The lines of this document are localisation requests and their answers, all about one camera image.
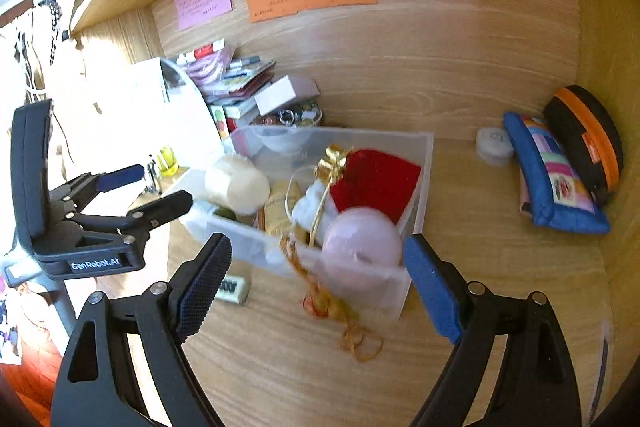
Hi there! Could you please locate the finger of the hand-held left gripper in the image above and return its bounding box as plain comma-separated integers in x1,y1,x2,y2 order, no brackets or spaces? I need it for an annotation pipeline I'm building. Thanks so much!
47,163,147,208
65,189,194,249

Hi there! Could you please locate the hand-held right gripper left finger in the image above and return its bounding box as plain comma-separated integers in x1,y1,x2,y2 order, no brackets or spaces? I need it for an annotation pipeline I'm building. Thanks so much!
50,232,233,427

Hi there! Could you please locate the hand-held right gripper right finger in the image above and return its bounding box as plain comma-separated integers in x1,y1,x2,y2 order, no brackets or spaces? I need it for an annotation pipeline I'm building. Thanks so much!
402,234,583,427

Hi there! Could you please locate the clear plastic container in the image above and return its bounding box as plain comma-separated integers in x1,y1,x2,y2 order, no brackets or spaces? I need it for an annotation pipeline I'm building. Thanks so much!
177,124,435,322

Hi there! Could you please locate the clear tub of beige powder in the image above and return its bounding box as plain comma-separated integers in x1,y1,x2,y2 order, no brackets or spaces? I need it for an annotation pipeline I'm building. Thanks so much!
204,155,271,215

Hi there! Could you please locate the pink round case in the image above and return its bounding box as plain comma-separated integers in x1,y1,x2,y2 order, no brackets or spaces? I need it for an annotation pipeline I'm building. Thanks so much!
321,207,403,293

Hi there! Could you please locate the red velvet pouch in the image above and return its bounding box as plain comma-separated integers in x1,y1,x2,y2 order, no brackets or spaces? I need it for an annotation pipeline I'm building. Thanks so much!
330,148,422,225

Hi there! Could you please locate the white drawstring pouch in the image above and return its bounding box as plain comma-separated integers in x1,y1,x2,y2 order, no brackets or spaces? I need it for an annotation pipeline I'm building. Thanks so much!
291,182,341,238

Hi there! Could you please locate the gold ribbon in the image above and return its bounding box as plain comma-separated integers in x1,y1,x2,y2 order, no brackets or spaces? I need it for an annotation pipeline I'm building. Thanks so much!
280,146,383,363

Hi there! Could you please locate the small white green box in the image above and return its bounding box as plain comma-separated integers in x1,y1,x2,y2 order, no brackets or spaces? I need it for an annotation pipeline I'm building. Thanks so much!
217,274,251,306

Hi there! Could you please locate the yellow spray bottle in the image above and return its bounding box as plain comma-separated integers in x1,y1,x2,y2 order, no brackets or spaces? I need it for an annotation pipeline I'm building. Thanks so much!
156,146,180,178

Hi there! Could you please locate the fruit-printed carton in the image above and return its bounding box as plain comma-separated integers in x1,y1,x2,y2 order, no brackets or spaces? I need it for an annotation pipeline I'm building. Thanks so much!
210,104,231,140

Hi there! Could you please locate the stack of cards and packets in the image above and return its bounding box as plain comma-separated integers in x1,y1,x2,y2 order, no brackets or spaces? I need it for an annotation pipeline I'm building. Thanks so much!
175,39,278,105

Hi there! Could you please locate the white round device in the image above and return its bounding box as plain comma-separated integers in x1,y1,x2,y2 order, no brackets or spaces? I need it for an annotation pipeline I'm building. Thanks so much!
475,127,513,166

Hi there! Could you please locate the blue patchwork pencil pouch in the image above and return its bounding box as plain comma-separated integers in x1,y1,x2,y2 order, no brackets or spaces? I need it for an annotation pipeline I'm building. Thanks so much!
502,111,611,235

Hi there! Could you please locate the small white cardboard box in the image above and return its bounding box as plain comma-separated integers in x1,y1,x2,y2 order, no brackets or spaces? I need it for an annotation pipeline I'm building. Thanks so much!
253,75,320,114

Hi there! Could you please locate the bowl of trinkets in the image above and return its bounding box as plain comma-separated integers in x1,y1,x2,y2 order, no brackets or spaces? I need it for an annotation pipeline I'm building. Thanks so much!
260,99,325,128

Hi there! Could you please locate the orange red cloth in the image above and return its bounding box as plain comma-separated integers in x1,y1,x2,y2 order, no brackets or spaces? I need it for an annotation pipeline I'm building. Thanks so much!
0,332,63,413

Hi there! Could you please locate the black orange round case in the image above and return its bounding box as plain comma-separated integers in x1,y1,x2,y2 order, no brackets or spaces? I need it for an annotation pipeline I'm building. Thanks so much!
542,85,625,208

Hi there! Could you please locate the black bead necklace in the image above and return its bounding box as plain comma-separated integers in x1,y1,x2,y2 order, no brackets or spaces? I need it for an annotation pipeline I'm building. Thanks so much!
35,0,66,65

